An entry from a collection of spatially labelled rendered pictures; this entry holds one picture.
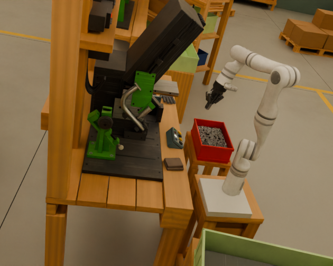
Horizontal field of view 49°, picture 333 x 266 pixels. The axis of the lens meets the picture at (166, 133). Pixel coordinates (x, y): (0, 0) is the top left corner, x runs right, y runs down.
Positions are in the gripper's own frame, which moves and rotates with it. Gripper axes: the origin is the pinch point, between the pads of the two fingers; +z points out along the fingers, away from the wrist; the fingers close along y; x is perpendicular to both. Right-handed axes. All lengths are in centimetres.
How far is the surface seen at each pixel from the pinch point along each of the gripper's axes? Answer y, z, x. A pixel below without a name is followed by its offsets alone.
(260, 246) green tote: 3, 29, 67
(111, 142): 33, 40, -17
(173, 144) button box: -4.8, 34.6, -10.5
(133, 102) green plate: 14.6, 24.3, -36.3
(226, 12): -219, -23, -214
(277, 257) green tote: -5, 31, 74
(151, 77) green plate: 10.2, 7.0, -37.1
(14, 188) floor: 32, 149, -94
